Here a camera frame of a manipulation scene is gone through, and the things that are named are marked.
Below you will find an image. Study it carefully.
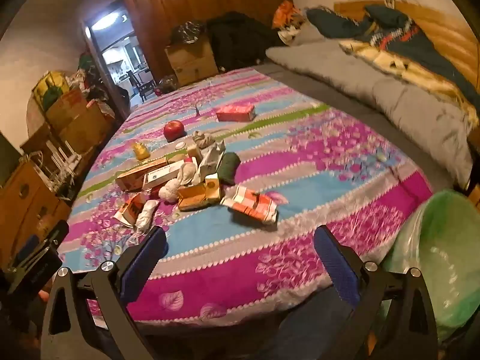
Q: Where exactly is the torn orange black box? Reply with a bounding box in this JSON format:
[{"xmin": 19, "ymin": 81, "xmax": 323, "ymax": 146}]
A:
[{"xmin": 113, "ymin": 193, "xmax": 147, "ymax": 227}]

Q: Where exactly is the twisted white tissue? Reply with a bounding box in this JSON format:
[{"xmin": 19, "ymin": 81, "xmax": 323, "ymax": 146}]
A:
[{"xmin": 135, "ymin": 199, "xmax": 160, "ymax": 231}]

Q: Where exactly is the yellow patterned blanket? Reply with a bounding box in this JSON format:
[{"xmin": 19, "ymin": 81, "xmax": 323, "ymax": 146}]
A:
[{"xmin": 339, "ymin": 39, "xmax": 480, "ymax": 128}]

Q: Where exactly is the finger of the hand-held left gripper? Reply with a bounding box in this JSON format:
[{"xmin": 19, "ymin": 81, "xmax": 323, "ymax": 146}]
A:
[{"xmin": 15, "ymin": 220, "xmax": 70, "ymax": 267}]

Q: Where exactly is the yellow green bag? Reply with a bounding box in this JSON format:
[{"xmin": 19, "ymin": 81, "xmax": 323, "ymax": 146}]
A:
[{"xmin": 33, "ymin": 70, "xmax": 72, "ymax": 111}]

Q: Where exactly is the pink red box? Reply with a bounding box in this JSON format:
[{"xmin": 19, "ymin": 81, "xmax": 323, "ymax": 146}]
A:
[{"xmin": 215, "ymin": 104, "xmax": 256, "ymax": 122}]

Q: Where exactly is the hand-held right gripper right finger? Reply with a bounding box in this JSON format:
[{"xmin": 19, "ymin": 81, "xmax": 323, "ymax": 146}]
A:
[{"xmin": 313, "ymin": 225, "xmax": 439, "ymax": 360}]

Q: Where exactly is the white labelled box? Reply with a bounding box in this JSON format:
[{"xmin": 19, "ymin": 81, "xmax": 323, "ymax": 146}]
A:
[{"xmin": 142, "ymin": 163, "xmax": 186, "ymax": 191}]

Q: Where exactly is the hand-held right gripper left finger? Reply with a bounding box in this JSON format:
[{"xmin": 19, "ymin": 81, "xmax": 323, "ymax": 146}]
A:
[{"xmin": 40, "ymin": 226, "xmax": 167, "ymax": 360}]

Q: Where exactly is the pile of black clothes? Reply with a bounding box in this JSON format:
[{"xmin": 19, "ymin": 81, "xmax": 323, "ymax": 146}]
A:
[{"xmin": 206, "ymin": 11, "xmax": 286, "ymax": 72}]

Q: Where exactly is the black plastic bag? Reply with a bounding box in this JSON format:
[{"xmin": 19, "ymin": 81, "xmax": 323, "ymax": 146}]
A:
[{"xmin": 170, "ymin": 20, "xmax": 207, "ymax": 46}]

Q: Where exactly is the long orange box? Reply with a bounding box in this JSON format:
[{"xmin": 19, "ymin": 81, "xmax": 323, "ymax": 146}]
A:
[{"xmin": 115, "ymin": 157, "xmax": 169, "ymax": 192}]

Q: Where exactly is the cardboard box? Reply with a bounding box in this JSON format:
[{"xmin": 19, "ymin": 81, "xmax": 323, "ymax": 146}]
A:
[{"xmin": 165, "ymin": 39, "xmax": 219, "ymax": 87}]

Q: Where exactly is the wooden dresser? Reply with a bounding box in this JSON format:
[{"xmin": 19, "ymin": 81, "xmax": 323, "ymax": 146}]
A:
[{"xmin": 0, "ymin": 161, "xmax": 72, "ymax": 267}]

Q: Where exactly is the red and white carton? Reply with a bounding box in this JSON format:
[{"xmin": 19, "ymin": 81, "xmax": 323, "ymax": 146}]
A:
[{"xmin": 220, "ymin": 185, "xmax": 279, "ymax": 226}]

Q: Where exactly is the pile of bags and clothes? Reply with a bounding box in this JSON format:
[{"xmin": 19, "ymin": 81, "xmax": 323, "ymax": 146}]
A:
[{"xmin": 75, "ymin": 54, "xmax": 117, "ymax": 109}]

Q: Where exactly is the wooden headboard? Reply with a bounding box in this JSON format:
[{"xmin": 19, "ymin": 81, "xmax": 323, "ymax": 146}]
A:
[{"xmin": 334, "ymin": 0, "xmax": 479, "ymax": 64}]

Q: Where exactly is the beige crumpled paper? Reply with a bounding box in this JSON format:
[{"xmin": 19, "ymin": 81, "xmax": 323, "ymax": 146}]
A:
[{"xmin": 192, "ymin": 130, "xmax": 216, "ymax": 149}]

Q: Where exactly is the dark green cloth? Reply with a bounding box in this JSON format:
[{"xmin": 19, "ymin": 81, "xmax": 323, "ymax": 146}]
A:
[{"xmin": 217, "ymin": 152, "xmax": 241, "ymax": 186}]

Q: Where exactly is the black television screen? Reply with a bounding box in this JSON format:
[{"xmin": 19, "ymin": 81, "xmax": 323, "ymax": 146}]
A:
[{"xmin": 0, "ymin": 131, "xmax": 23, "ymax": 188}]

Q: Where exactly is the bin with green bag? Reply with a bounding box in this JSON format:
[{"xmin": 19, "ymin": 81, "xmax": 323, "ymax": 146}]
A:
[{"xmin": 379, "ymin": 189, "xmax": 480, "ymax": 342}]

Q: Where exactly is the floral striped bed sheet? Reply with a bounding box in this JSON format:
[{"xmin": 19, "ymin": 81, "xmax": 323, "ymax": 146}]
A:
[{"xmin": 60, "ymin": 64, "xmax": 436, "ymax": 327}]

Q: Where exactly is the grey quilt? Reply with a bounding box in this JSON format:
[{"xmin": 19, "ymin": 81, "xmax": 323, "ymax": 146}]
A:
[{"xmin": 265, "ymin": 26, "xmax": 474, "ymax": 192}]

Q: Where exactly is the red apple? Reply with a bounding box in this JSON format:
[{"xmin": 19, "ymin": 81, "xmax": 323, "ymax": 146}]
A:
[{"xmin": 163, "ymin": 120, "xmax": 185, "ymax": 142}]

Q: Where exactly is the dark wooden chair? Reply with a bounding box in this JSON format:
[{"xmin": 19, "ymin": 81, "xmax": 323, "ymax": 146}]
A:
[{"xmin": 127, "ymin": 69, "xmax": 156, "ymax": 102}]

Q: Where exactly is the dark grey bed sheet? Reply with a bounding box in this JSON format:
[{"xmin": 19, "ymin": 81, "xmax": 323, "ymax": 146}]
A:
[{"xmin": 255, "ymin": 63, "xmax": 469, "ymax": 196}]

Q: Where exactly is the flat orange box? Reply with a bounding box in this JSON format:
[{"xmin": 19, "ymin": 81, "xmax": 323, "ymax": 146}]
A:
[{"xmin": 177, "ymin": 174, "xmax": 222, "ymax": 211}]

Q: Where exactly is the crumpled white tissue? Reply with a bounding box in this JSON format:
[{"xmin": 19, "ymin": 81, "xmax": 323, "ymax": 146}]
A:
[{"xmin": 176, "ymin": 159, "xmax": 197, "ymax": 186}]

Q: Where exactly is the orange bag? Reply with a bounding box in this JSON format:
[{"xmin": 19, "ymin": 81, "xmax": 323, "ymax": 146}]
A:
[{"xmin": 272, "ymin": 0, "xmax": 302, "ymax": 29}]

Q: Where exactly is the stack of cardboard boxes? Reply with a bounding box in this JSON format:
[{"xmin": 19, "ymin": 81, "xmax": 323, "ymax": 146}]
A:
[{"xmin": 45, "ymin": 90, "xmax": 113, "ymax": 151}]

